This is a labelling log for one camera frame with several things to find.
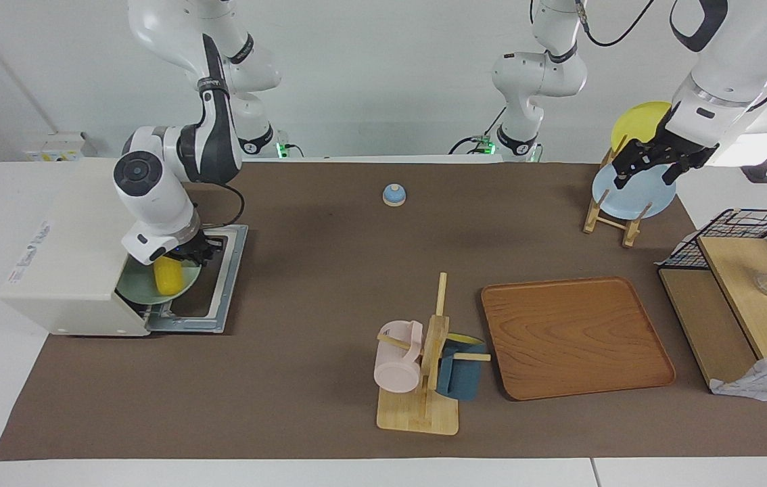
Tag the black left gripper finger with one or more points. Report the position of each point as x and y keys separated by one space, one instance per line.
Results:
x=630 y=162
x=678 y=169

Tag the yellow corn cob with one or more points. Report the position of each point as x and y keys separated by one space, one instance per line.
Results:
x=168 y=277

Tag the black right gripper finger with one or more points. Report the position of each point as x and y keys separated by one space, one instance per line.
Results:
x=209 y=250
x=182 y=253

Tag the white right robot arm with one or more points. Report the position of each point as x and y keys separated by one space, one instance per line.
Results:
x=153 y=196

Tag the brown table mat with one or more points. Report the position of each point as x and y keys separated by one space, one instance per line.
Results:
x=329 y=284

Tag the yellow plate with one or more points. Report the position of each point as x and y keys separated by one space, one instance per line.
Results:
x=640 y=122

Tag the pale green plate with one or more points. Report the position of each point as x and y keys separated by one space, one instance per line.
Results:
x=136 y=287

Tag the wooden dish rack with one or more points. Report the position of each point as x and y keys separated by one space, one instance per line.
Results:
x=596 y=213

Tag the light blue plate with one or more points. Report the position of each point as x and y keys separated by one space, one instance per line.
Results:
x=634 y=199

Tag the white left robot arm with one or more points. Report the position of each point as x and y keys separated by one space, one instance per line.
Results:
x=735 y=47

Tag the white toaster oven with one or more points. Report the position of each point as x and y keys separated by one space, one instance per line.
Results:
x=72 y=257

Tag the white box with yellow labels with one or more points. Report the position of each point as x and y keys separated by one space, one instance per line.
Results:
x=59 y=147

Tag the pink mug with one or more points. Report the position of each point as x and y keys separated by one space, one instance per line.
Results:
x=397 y=372

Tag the wooden serving tray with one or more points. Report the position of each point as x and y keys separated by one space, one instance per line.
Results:
x=573 y=338

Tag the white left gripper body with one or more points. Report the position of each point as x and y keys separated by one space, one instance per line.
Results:
x=691 y=132

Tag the dark blue mug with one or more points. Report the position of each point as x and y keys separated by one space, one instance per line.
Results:
x=461 y=379

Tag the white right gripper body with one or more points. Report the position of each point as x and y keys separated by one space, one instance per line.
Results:
x=157 y=243

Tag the blue bell with wooden knob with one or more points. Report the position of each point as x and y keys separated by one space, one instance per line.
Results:
x=393 y=195

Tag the wooden mug tree stand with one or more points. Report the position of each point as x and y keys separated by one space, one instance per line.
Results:
x=417 y=412

